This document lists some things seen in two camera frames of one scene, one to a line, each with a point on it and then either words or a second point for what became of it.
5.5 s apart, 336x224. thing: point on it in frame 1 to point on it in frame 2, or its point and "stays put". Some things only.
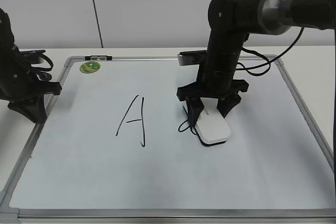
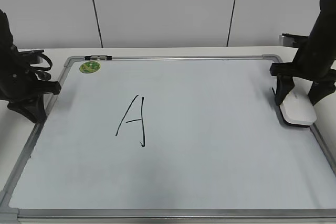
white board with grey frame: [110, 151] stays put
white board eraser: [211, 128] to [297, 108]
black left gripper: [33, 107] stays put
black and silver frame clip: [98, 58] stays put
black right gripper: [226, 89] to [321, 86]
